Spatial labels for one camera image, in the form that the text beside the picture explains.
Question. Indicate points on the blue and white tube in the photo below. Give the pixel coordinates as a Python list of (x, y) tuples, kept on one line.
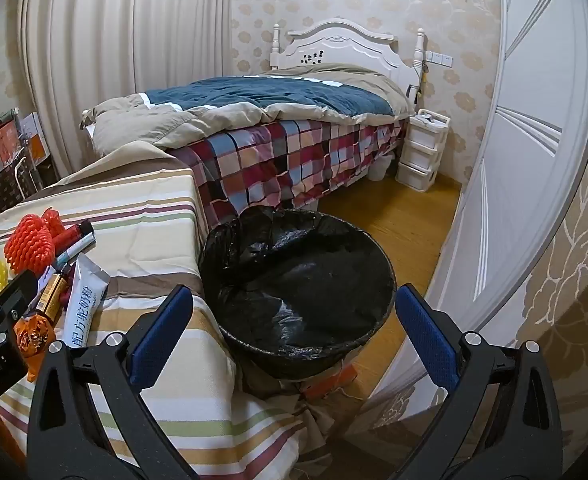
[(76, 251)]

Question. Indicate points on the white wall switch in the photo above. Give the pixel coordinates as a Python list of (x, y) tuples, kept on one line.
[(438, 58)]

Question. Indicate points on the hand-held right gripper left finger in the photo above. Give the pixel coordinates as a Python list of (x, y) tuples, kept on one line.
[(156, 335)]

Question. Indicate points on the small white bucket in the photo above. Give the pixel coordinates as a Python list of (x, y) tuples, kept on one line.
[(381, 166)]

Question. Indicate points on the white sachet packet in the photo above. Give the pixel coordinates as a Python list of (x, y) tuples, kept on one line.
[(86, 305)]

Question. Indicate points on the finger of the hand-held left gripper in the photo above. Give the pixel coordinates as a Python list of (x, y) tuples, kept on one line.
[(16, 295)]

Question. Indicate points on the brown cloth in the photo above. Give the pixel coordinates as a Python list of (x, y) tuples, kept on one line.
[(324, 425)]

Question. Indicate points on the white plastic drawer unit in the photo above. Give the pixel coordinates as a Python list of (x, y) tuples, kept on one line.
[(421, 152)]

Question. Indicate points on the orange foam fruit net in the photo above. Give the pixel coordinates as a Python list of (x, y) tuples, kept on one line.
[(26, 245)]

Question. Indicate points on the white door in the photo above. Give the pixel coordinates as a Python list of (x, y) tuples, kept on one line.
[(513, 160)]

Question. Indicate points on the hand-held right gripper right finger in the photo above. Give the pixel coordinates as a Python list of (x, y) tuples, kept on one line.
[(426, 335)]

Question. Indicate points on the orange patterned wrapper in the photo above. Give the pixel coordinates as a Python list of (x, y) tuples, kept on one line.
[(34, 334)]

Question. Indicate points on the white and orange box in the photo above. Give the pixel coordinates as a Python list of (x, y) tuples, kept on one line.
[(34, 137)]

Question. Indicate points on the red tube with black cap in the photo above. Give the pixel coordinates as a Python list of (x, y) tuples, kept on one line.
[(71, 235)]

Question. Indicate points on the red foam fruit net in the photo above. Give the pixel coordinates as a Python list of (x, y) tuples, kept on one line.
[(54, 221)]

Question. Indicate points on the striped tablecloth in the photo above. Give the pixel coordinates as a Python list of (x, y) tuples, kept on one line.
[(149, 220)]

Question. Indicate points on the bin with black bag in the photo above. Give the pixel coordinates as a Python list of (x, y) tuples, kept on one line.
[(294, 285)]

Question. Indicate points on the plaid bed sheet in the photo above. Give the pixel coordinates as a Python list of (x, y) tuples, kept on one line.
[(284, 160)]

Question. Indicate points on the blue and beige duvet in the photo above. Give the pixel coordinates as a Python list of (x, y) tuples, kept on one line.
[(274, 92)]

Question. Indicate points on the yellow label bottle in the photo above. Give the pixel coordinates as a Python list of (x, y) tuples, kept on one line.
[(54, 294)]

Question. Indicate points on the cream curtain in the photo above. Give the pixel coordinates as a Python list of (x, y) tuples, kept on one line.
[(124, 60)]

